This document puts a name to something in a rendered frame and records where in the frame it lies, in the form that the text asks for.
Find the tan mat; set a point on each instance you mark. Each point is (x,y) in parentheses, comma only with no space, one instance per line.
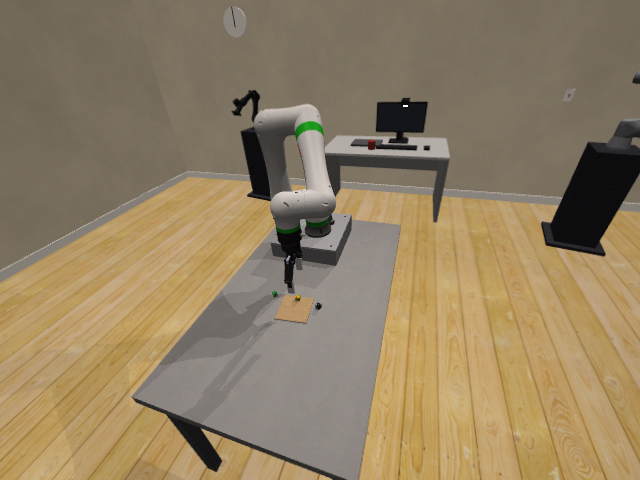
(295,311)

